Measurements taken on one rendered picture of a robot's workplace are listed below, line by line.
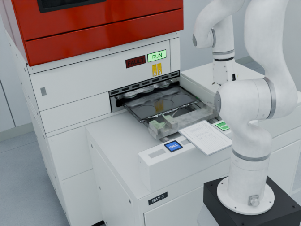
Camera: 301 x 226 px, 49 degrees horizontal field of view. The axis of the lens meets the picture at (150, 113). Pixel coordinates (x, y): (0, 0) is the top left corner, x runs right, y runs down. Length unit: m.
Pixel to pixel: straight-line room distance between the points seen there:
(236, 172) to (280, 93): 0.29
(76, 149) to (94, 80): 0.40
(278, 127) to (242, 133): 0.69
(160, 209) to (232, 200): 0.38
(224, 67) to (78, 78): 0.74
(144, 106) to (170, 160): 0.51
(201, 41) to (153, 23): 0.51
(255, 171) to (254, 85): 0.28
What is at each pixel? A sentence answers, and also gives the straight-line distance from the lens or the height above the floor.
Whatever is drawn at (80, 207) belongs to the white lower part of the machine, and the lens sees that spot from 2.12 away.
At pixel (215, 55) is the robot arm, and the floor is 1.28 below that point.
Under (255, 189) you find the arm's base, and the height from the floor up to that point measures 1.00.
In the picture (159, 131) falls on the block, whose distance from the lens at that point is 1.53.
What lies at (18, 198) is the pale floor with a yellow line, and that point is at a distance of 2.73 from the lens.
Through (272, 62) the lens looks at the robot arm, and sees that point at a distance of 0.94.
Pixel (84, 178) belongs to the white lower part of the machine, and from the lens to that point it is 1.99.
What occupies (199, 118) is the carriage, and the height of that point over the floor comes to 0.88.
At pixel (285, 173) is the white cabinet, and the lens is 1.94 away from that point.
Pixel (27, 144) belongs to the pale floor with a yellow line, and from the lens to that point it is 3.28.
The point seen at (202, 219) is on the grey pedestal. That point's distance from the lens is 1.25.
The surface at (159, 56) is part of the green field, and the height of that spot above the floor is 1.09.
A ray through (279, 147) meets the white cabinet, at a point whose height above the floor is 0.74.
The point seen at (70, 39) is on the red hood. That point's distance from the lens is 1.54.
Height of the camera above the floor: 1.77
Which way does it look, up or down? 31 degrees down
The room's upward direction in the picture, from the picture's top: 4 degrees counter-clockwise
